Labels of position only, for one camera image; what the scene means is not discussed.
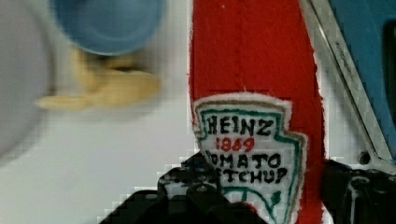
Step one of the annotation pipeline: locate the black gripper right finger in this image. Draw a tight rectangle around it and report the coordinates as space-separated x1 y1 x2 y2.
320 161 396 224

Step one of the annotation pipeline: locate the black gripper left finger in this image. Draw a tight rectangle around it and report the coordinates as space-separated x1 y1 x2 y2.
99 153 267 224

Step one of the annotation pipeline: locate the red plush ketchup bottle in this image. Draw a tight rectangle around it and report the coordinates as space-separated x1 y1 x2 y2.
190 0 324 224

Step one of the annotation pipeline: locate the yellow plush chicken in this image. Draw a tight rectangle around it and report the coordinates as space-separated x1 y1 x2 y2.
35 49 162 111

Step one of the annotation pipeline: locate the black toaster oven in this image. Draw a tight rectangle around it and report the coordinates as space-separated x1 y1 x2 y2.
299 0 395 175

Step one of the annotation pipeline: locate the blue bowl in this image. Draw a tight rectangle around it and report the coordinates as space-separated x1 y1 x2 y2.
49 0 165 55

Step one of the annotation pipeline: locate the lavender oval plate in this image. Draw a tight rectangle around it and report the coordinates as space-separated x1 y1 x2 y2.
0 0 51 154

